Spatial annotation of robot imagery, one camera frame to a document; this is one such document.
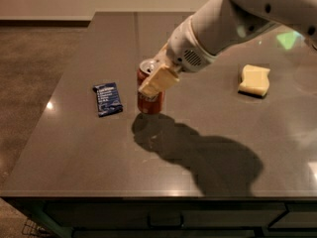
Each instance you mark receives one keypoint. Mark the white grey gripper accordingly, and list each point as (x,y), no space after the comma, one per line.
(183,51)

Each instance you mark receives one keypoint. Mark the red coke can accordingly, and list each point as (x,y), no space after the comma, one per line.
(148,105)

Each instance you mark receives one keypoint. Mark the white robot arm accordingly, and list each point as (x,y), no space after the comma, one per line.
(220,24)

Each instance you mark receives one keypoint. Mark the blue rxbar blueberry wrapper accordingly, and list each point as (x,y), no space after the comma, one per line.
(108,99)

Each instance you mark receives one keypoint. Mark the yellow sponge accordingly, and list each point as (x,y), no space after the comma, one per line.
(254,80)

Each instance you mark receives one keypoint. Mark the dark drawer front with handle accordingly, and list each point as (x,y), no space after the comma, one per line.
(136,215)

